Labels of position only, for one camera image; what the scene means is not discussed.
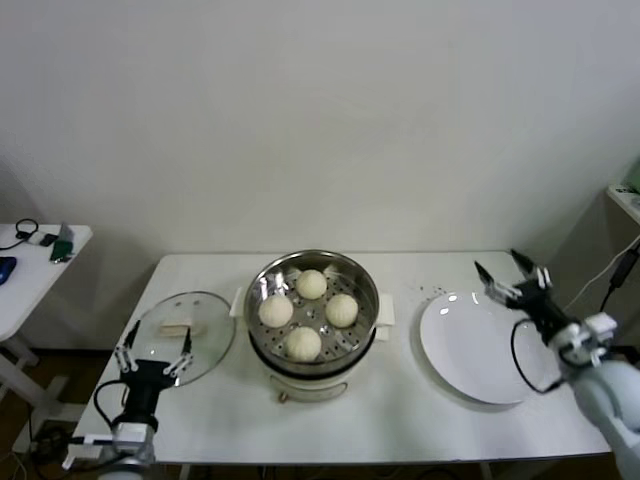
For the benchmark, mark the round glass pot lid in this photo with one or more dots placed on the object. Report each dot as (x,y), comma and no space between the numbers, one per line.
(210,330)

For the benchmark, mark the stainless steel steamer basket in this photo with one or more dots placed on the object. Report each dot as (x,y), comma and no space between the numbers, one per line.
(350,280)

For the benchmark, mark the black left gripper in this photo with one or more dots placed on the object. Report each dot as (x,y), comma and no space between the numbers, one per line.
(145,380)

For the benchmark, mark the white steamed baozi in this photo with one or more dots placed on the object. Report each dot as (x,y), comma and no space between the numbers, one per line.
(275,311)
(312,284)
(303,344)
(342,310)

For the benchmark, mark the white side table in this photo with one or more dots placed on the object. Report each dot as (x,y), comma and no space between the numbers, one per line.
(30,285)

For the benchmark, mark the grey card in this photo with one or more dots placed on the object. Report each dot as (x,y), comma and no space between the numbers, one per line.
(67,231)

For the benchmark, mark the small white adapter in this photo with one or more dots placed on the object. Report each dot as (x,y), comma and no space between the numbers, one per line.
(35,239)

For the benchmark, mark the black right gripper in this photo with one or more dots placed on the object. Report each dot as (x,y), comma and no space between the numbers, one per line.
(537,305)

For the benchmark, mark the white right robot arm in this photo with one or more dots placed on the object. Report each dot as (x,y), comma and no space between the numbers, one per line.
(610,400)

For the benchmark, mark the white shelf board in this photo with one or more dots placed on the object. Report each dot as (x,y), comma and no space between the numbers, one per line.
(625,200)

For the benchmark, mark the large white plate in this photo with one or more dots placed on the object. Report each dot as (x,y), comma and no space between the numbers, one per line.
(470,350)

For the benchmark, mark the green object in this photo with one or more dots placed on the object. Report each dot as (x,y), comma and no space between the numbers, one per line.
(62,247)

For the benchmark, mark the small black device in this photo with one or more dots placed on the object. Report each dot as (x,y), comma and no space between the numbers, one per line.
(48,239)

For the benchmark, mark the blue object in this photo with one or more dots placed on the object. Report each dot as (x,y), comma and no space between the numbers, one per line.
(6,269)

